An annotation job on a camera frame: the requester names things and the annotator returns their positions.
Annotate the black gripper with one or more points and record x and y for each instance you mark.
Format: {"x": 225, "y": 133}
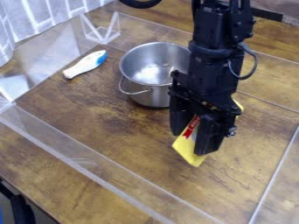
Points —
{"x": 210, "y": 81}

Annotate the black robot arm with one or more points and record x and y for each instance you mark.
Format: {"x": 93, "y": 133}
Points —
{"x": 224, "y": 22}

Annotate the stainless steel pot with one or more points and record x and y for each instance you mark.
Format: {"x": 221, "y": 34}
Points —
{"x": 146, "y": 67}

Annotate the black table leg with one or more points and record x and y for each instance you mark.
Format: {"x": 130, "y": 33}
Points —
{"x": 23, "y": 212}

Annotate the black bar at table edge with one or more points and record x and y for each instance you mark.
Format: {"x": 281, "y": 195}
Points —
{"x": 268, "y": 14}

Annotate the clear acrylic barrier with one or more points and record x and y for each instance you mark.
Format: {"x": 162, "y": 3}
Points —
{"x": 85, "y": 122}

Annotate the yellow butter block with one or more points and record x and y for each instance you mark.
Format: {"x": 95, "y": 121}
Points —
{"x": 185, "y": 142}

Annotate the white curtain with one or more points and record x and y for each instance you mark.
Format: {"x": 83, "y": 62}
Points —
{"x": 29, "y": 17}

